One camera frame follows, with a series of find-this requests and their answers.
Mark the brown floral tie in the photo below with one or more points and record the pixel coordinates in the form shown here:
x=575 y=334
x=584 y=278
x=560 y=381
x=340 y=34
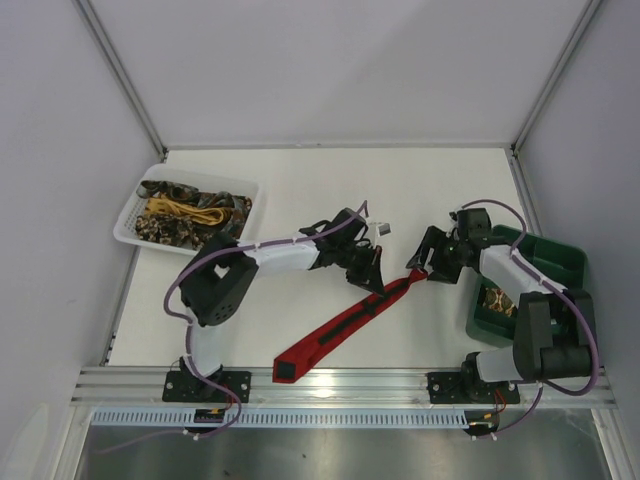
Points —
x=170 y=230

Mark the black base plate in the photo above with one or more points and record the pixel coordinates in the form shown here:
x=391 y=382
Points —
x=456 y=387
x=182 y=387

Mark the aluminium mounting rail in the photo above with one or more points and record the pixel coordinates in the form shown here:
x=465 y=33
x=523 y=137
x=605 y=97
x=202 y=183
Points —
x=320 y=388

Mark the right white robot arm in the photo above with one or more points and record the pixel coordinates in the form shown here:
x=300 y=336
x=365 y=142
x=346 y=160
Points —
x=554 y=343

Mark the red necktie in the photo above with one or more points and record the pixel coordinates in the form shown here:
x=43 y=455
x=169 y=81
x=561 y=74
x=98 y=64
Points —
x=303 y=356

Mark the rolled patterned tie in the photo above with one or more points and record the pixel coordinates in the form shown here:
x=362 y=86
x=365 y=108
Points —
x=496 y=300

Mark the dark multicolour patterned tie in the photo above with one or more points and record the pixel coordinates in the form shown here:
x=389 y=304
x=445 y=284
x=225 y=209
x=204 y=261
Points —
x=240 y=205

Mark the white plastic basket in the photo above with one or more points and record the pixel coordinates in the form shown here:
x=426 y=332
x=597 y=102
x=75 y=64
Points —
x=124 y=229

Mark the yellow patterned tie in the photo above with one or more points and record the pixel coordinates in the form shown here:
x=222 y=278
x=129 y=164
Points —
x=207 y=216

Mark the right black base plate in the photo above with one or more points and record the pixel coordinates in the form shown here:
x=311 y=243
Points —
x=456 y=387

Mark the white slotted cable duct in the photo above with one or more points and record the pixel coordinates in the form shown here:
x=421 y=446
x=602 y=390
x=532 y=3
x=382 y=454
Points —
x=281 y=418

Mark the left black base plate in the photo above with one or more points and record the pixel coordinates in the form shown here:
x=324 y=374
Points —
x=182 y=387

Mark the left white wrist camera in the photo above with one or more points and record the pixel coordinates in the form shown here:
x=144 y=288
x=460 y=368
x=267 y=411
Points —
x=378 y=229

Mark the green divided organizer tray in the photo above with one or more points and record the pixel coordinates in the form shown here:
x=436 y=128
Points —
x=560 y=262

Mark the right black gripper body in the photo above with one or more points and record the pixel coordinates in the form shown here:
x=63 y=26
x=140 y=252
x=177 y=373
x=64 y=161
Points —
x=437 y=251

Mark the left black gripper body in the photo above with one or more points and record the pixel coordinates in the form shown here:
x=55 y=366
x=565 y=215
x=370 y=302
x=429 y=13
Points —
x=361 y=265

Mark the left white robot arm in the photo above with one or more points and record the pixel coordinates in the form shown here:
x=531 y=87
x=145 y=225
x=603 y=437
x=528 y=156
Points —
x=214 y=284

